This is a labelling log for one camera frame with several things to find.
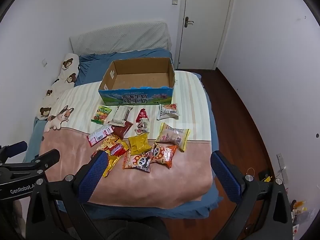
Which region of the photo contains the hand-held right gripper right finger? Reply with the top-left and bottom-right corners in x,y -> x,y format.
211,150 -> 293,240

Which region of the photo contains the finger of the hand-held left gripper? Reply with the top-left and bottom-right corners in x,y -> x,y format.
0,141 -> 28,166
24,149 -> 61,174

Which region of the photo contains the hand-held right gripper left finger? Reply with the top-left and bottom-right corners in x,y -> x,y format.
26,150 -> 110,240

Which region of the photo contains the yellow red noodle packet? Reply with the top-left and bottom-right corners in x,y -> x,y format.
91,134 -> 130,178

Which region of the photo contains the red white snack packet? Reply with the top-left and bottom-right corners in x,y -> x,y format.
87,124 -> 112,147

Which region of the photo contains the orange panda snack packet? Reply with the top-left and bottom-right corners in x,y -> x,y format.
150,142 -> 178,168
122,153 -> 152,173

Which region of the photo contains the brown snack packet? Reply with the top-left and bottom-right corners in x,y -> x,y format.
110,121 -> 132,139

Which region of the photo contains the yellow snack packet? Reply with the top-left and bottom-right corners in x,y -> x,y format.
128,133 -> 150,156

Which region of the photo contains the cream yellow-edged snack packet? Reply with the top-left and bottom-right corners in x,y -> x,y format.
155,122 -> 191,152

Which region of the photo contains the beige snack packet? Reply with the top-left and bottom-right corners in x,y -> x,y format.
109,105 -> 133,127

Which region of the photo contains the cardboard box with blue print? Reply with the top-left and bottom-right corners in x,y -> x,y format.
98,57 -> 176,105

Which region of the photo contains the striped cat print blanket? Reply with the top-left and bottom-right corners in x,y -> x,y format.
39,70 -> 214,209

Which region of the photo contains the green candy packet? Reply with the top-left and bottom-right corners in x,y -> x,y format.
90,106 -> 112,125

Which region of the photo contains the person's dark clothing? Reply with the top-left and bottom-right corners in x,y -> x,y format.
84,215 -> 170,240

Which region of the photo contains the small clear figure packet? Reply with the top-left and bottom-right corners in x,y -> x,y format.
135,120 -> 150,133

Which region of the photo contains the red triangular snack packet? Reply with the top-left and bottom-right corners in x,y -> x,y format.
136,108 -> 148,123

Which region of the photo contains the white grey snack packet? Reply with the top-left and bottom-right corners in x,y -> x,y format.
157,103 -> 180,120

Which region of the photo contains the bear print pillow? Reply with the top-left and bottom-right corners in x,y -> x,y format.
35,52 -> 80,120

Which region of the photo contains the blue bed sheet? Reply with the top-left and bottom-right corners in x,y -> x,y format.
22,47 -> 223,219

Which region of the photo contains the white door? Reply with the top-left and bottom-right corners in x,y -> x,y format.
178,0 -> 233,70

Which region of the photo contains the white wall power strip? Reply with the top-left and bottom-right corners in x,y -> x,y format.
276,153 -> 289,180

